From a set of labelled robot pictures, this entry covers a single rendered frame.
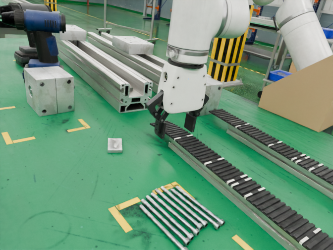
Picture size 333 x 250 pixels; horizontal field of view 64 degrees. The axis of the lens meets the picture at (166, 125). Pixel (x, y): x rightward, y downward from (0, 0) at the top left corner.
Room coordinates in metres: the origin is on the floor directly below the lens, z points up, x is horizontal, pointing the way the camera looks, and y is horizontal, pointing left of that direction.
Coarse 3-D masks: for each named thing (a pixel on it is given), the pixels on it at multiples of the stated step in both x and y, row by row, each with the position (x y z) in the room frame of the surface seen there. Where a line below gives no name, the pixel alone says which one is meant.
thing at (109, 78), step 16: (64, 48) 1.09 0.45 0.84; (80, 48) 1.15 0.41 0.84; (96, 48) 1.06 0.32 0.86; (80, 64) 0.93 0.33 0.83; (96, 64) 0.83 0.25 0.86; (112, 64) 0.89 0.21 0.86; (96, 80) 0.84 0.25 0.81; (112, 80) 0.71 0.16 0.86; (128, 80) 0.79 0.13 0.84; (144, 80) 0.73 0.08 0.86; (112, 96) 0.71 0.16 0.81; (128, 96) 0.69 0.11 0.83; (144, 96) 0.72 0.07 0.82
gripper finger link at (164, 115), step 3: (162, 102) 0.54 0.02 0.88; (162, 105) 0.54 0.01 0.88; (159, 108) 0.53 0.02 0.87; (162, 108) 0.53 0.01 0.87; (159, 111) 0.53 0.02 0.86; (162, 111) 0.54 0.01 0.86; (165, 111) 0.52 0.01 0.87; (162, 114) 0.52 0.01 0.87; (165, 114) 0.52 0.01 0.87; (168, 114) 0.52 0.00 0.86; (162, 117) 0.51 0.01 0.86; (165, 117) 0.52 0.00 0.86; (159, 120) 0.51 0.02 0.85; (162, 120) 0.51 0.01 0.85
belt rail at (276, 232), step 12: (168, 144) 0.53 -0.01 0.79; (180, 156) 0.49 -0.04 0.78; (192, 156) 0.47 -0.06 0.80; (204, 168) 0.44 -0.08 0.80; (216, 180) 0.42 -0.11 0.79; (228, 192) 0.38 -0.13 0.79; (240, 204) 0.36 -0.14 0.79; (252, 216) 0.34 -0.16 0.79; (264, 216) 0.32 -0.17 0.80; (264, 228) 0.32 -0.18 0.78; (276, 228) 0.31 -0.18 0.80; (276, 240) 0.30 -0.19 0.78; (288, 240) 0.29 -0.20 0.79
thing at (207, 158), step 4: (216, 152) 0.48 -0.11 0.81; (204, 156) 0.46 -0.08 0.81; (208, 156) 0.46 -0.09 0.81; (212, 156) 0.46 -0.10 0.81; (216, 156) 0.46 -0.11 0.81; (220, 156) 0.47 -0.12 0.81; (200, 160) 0.44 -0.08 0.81; (204, 160) 0.44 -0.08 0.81; (208, 160) 0.45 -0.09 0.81; (212, 160) 0.45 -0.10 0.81
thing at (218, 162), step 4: (216, 160) 0.45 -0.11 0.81; (220, 160) 0.45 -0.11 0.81; (224, 160) 0.46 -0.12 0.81; (204, 164) 0.43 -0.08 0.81; (208, 164) 0.43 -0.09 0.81; (212, 164) 0.44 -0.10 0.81; (216, 164) 0.43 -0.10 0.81; (220, 164) 0.44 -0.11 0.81; (208, 168) 0.42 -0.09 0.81; (212, 168) 0.42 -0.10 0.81
